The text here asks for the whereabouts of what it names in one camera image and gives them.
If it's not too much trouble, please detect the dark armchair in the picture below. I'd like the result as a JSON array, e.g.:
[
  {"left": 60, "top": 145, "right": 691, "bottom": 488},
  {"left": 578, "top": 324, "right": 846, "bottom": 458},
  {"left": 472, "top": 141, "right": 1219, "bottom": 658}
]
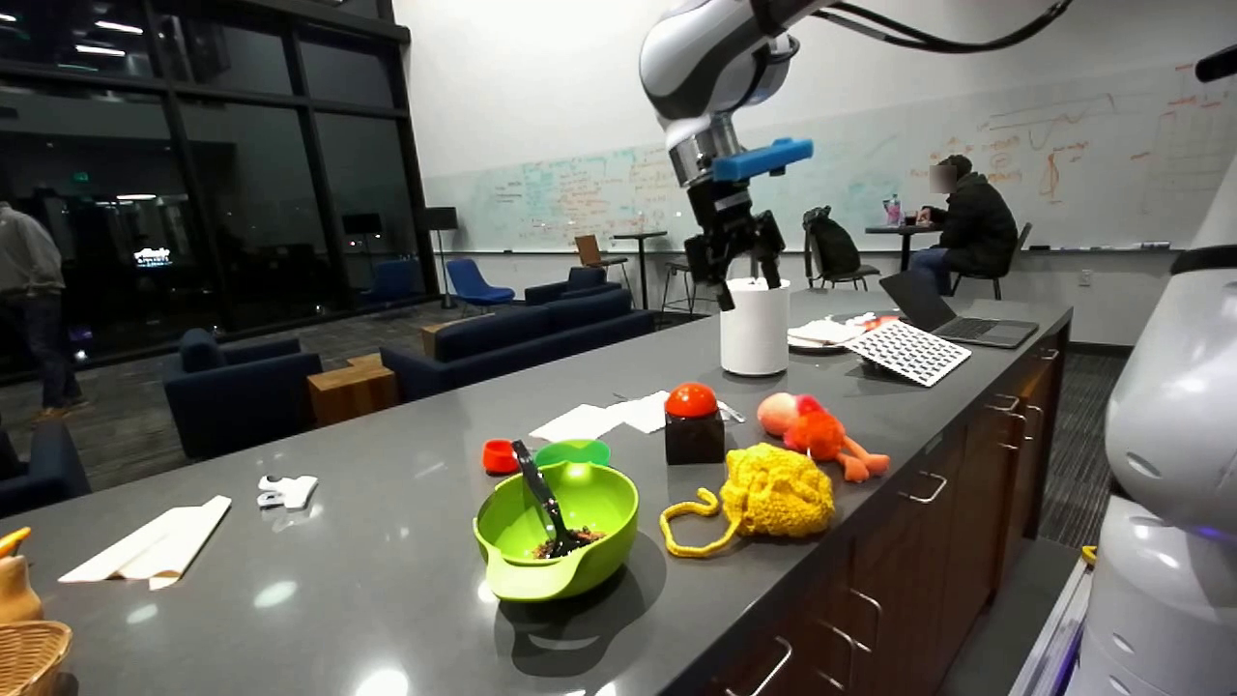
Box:
[{"left": 0, "top": 423, "right": 92, "bottom": 521}]

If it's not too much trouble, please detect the large green spouted bowl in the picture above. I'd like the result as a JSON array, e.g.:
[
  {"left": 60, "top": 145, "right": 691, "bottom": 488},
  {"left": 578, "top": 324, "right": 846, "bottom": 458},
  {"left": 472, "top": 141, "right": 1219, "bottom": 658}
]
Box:
[{"left": 469, "top": 461, "right": 645, "bottom": 609}]

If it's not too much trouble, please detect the white paper towel roll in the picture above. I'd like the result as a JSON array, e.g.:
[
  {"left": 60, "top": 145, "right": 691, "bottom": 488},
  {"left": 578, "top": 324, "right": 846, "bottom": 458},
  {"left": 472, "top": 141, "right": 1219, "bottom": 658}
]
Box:
[{"left": 715, "top": 276, "right": 791, "bottom": 383}]

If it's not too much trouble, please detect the dark chair of seated person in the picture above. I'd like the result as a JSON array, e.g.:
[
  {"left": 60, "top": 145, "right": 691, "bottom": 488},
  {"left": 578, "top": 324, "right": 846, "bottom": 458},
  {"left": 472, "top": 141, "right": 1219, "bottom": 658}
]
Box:
[{"left": 959, "top": 222, "right": 1036, "bottom": 306}]

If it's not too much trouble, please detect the orange pink plush toy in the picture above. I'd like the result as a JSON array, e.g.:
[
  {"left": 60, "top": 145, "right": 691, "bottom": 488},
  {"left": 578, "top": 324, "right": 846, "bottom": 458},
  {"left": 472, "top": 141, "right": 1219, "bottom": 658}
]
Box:
[{"left": 755, "top": 391, "right": 893, "bottom": 488}]

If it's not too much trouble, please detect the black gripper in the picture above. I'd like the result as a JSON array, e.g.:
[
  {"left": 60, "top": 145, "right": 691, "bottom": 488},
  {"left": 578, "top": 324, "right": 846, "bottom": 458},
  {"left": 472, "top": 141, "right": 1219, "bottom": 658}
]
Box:
[{"left": 679, "top": 175, "right": 790, "bottom": 313}]

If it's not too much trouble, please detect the folded white napkin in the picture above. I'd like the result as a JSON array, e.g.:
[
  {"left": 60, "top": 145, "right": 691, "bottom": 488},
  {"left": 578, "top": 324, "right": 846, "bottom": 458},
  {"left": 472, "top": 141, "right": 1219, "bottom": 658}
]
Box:
[{"left": 54, "top": 493, "right": 235, "bottom": 597}]

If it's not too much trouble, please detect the dark high table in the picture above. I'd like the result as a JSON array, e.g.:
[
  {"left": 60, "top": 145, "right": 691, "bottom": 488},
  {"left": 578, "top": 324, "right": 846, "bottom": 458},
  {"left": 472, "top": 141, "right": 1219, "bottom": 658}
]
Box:
[{"left": 864, "top": 222, "right": 940, "bottom": 276}]

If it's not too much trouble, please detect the brown counter cabinet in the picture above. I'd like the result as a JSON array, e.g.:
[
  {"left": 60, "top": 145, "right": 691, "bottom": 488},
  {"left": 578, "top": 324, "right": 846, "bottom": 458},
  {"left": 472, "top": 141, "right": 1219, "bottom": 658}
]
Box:
[{"left": 670, "top": 306, "right": 1076, "bottom": 696}]

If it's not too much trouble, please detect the brown bean food mix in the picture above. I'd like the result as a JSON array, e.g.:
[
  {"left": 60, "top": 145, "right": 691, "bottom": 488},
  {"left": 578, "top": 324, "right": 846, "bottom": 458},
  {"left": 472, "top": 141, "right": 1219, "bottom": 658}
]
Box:
[{"left": 538, "top": 519, "right": 606, "bottom": 561}]

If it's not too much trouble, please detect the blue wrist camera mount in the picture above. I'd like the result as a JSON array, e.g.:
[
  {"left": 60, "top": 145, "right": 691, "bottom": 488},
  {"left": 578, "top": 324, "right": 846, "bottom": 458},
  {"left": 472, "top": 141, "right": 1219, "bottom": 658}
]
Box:
[{"left": 708, "top": 137, "right": 820, "bottom": 186}]

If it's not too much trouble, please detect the wooden cube side table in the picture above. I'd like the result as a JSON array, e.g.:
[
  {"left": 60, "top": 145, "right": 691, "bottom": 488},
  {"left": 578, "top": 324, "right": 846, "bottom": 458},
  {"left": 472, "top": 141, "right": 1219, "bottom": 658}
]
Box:
[{"left": 304, "top": 350, "right": 404, "bottom": 430}]

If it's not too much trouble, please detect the navy sofa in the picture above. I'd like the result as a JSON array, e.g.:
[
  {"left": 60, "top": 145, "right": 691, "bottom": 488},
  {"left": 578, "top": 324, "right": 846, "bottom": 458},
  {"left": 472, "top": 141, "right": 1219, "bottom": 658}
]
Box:
[{"left": 383, "top": 269, "right": 656, "bottom": 404}]

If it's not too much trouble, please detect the crumpled white wrapper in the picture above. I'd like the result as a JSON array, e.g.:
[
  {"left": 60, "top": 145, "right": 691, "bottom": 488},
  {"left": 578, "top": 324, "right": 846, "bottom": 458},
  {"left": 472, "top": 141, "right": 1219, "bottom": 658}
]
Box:
[{"left": 253, "top": 474, "right": 320, "bottom": 516}]

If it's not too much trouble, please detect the dark open laptop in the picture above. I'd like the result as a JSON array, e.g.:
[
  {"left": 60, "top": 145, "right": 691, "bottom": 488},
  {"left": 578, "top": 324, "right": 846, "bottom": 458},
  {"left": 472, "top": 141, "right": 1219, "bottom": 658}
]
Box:
[{"left": 878, "top": 269, "right": 1045, "bottom": 355}]

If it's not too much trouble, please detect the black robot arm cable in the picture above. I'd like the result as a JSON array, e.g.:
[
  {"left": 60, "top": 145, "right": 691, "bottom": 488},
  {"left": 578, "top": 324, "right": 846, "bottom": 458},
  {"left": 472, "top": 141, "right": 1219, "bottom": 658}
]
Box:
[{"left": 820, "top": 0, "right": 1076, "bottom": 57}]

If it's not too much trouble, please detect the seated person in dark jacket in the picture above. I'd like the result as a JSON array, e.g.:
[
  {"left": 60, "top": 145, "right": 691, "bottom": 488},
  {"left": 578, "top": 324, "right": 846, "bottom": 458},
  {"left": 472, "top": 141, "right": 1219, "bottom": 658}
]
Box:
[{"left": 904, "top": 151, "right": 1025, "bottom": 302}]

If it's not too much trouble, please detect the black backpack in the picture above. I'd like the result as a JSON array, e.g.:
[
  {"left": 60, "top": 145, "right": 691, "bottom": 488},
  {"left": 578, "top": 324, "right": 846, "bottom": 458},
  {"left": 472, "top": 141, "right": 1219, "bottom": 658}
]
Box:
[{"left": 802, "top": 207, "right": 880, "bottom": 291}]

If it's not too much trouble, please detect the black box with red dome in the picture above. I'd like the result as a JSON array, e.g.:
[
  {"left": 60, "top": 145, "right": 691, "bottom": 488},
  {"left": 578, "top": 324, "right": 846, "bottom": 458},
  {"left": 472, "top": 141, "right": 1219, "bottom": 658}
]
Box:
[{"left": 663, "top": 378, "right": 730, "bottom": 468}]

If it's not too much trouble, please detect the white purple panel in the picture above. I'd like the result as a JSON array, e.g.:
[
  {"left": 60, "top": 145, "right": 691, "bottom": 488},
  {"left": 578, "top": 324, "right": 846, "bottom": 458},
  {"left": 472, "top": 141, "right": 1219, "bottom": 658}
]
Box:
[{"left": 1011, "top": 546, "right": 1101, "bottom": 696}]

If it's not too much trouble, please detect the blue lounge chair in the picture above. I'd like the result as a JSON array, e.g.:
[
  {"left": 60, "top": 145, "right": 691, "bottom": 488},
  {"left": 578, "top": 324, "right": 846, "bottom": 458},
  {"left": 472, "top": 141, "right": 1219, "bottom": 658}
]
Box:
[{"left": 444, "top": 256, "right": 520, "bottom": 311}]

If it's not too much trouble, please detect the round dark bistro table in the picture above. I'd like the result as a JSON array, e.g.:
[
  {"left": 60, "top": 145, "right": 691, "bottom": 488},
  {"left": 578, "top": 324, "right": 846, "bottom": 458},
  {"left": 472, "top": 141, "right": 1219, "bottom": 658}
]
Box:
[{"left": 611, "top": 227, "right": 673, "bottom": 313}]

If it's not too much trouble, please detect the tan chair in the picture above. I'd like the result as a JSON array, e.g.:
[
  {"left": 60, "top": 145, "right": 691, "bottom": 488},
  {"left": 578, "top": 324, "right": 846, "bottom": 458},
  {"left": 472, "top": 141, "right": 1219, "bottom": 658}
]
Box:
[{"left": 571, "top": 231, "right": 629, "bottom": 276}]

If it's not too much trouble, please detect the white keyboard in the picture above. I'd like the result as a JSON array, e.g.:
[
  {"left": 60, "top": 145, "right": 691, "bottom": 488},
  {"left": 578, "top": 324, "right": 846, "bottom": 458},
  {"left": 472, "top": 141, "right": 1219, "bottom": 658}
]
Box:
[{"left": 842, "top": 318, "right": 973, "bottom": 391}]

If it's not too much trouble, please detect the yellow knitted net bag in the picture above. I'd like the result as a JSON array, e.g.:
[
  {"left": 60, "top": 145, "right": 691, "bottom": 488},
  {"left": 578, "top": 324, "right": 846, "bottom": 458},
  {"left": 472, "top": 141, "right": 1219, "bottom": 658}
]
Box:
[{"left": 656, "top": 441, "right": 838, "bottom": 565}]

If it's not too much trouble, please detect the navy armchair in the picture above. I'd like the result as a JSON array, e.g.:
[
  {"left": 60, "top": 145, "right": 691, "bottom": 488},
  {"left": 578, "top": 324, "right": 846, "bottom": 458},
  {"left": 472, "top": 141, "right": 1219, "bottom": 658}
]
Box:
[{"left": 163, "top": 324, "right": 325, "bottom": 466}]

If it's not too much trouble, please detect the small green cup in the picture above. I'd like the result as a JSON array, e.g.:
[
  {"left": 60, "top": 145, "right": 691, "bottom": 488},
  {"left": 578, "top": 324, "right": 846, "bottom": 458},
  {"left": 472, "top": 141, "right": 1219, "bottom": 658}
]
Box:
[{"left": 530, "top": 436, "right": 619, "bottom": 475}]

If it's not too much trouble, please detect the standing person in grey top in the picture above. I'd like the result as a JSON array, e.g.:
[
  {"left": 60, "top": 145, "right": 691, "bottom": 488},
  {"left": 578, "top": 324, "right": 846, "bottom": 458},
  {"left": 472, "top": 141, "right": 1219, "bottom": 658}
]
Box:
[{"left": 0, "top": 197, "right": 90, "bottom": 418}]

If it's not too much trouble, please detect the black plastic spoon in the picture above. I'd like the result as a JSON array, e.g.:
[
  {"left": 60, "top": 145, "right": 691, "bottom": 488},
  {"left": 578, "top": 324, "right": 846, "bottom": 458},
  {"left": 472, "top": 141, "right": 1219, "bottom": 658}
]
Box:
[{"left": 512, "top": 436, "right": 592, "bottom": 561}]

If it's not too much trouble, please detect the tan wooden figure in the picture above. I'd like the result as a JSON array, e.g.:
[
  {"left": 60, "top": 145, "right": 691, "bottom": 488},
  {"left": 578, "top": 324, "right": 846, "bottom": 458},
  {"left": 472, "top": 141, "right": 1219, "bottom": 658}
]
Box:
[{"left": 0, "top": 521, "right": 52, "bottom": 626}]

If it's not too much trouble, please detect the small red cup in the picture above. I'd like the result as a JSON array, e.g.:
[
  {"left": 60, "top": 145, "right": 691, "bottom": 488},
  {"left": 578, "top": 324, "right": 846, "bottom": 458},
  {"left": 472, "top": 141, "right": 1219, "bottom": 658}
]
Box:
[{"left": 481, "top": 436, "right": 525, "bottom": 481}]

